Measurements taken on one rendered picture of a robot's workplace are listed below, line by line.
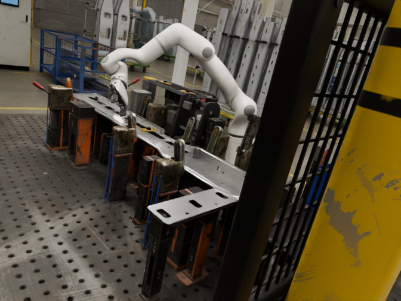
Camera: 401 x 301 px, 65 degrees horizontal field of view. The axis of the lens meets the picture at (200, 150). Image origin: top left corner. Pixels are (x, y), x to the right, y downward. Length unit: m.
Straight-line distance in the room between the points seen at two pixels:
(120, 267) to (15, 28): 7.28
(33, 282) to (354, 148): 0.96
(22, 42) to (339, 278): 7.98
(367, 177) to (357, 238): 0.07
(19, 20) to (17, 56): 0.74
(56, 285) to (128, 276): 0.21
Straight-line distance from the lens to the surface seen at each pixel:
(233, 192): 1.08
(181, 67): 5.45
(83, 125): 1.72
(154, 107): 1.70
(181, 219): 0.87
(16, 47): 8.15
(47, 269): 1.16
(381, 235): 0.41
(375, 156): 0.39
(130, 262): 1.18
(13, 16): 8.09
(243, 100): 1.78
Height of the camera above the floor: 1.46
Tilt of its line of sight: 19 degrees down
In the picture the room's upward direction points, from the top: 12 degrees clockwise
